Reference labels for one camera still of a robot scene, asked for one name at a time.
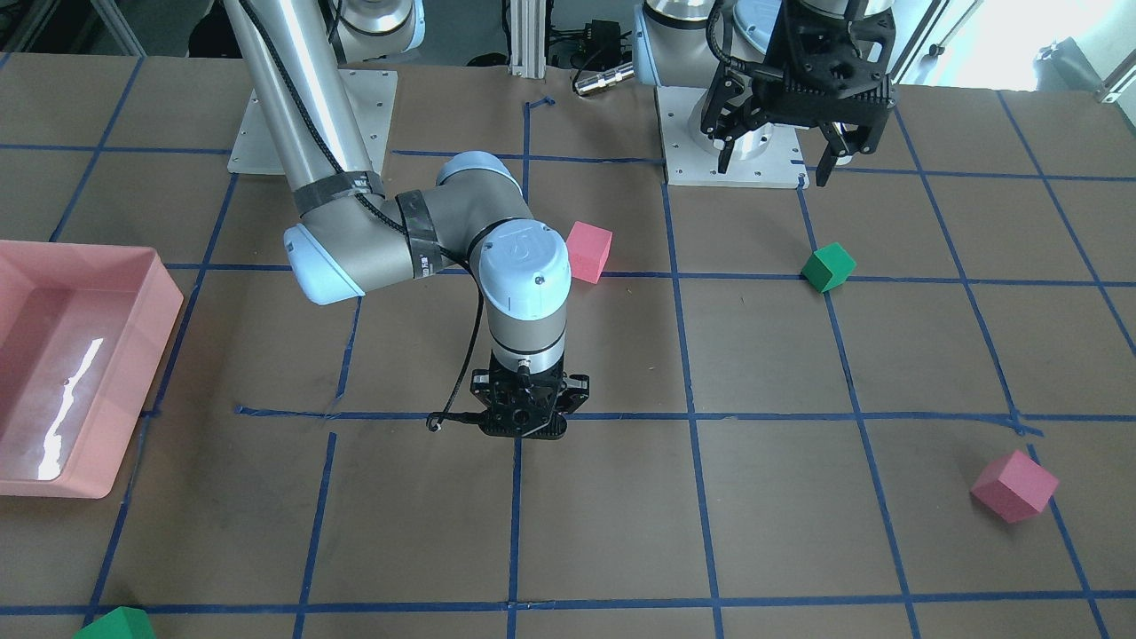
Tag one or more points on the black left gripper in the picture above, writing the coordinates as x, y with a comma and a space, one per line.
770, 37

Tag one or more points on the silver metal connector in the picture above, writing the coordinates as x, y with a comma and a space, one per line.
587, 86

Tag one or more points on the pink cube centre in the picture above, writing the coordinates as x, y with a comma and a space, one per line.
588, 251

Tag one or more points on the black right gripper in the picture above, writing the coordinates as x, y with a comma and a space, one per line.
480, 388

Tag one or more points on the pink cube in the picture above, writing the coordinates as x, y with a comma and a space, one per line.
588, 251
1015, 487

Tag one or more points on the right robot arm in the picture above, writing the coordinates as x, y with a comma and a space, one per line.
352, 238

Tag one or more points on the green cube near base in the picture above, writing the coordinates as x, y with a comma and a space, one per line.
828, 267

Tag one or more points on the green cube near tray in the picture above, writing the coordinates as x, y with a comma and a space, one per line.
121, 623

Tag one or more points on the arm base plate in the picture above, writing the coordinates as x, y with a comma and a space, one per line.
372, 97
769, 157

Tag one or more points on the aluminium frame post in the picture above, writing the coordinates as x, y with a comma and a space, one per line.
528, 35

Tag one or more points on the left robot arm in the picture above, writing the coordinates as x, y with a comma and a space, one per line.
681, 43

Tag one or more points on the pink plastic tray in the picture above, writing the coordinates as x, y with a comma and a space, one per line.
83, 328

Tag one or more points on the pink cube far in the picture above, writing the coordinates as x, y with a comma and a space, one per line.
1015, 487

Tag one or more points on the black power adapter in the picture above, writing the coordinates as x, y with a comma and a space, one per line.
600, 38

